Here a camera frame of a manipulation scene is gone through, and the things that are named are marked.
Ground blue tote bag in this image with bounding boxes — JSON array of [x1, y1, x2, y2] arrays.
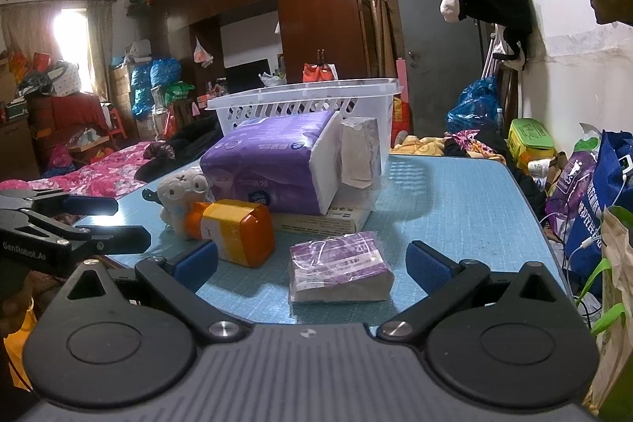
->
[[564, 130, 633, 299]]

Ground white orange medicine box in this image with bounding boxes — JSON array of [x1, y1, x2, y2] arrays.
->
[[271, 203, 373, 236]]

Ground red cloth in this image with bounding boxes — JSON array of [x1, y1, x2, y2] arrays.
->
[[30, 92, 107, 151]]

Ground red orange bag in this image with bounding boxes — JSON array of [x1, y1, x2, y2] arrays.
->
[[303, 49, 339, 83]]

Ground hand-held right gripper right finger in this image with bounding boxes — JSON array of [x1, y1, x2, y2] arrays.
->
[[378, 240, 569, 344]]

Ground beige curtain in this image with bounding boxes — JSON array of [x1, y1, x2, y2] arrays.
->
[[0, 0, 117, 101]]

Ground large purple tissue pack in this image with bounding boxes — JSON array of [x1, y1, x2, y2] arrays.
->
[[199, 110, 342, 216]]

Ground white hanging plastic bag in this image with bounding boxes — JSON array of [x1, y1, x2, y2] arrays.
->
[[193, 37, 214, 68]]

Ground small purple tissue packet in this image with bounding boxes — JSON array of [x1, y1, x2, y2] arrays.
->
[[288, 231, 395, 304]]

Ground black clothes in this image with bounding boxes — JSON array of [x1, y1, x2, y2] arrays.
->
[[136, 120, 223, 183]]

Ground blue plastic sacks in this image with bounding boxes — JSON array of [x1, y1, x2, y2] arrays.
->
[[131, 57, 183, 116]]

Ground white plastic basket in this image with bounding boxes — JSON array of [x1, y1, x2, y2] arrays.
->
[[205, 77, 402, 156]]

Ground white plush toy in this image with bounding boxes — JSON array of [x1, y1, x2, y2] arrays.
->
[[142, 171, 214, 239]]

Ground white metal folding rack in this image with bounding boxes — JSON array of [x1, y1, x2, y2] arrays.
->
[[481, 24, 501, 83]]

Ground orange bottle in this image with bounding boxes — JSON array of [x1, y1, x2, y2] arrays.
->
[[185, 199, 276, 268]]

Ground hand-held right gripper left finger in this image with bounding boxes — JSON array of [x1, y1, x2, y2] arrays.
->
[[54, 240, 250, 346]]

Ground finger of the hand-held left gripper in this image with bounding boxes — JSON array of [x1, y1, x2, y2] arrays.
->
[[0, 189, 119, 219], [0, 208, 152, 255]]

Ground green box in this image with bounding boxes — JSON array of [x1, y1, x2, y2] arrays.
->
[[508, 118, 557, 166]]

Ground red plastic stool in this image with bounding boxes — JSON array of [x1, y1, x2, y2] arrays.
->
[[101, 103, 127, 141]]

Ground yellow floral cloth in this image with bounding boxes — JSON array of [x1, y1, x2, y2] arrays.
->
[[390, 130, 505, 162]]

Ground pink floral bedspread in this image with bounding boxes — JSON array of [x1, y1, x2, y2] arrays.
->
[[0, 141, 169, 225]]

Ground white tissue pack clear wrap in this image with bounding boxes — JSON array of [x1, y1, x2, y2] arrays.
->
[[339, 116, 384, 204]]

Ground beige bag green handles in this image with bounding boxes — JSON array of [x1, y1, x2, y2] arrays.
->
[[576, 204, 633, 418]]

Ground black monitor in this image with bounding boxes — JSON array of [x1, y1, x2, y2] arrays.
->
[[225, 59, 272, 95]]

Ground grey door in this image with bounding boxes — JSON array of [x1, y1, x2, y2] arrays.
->
[[390, 0, 488, 141]]

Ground white charging cable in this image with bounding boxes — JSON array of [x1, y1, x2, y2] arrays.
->
[[569, 155, 633, 265]]

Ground blue plastic bag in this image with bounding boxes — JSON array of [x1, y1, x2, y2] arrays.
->
[[446, 77, 502, 133]]

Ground purple white bag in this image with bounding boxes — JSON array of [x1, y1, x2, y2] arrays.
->
[[546, 123, 601, 215]]

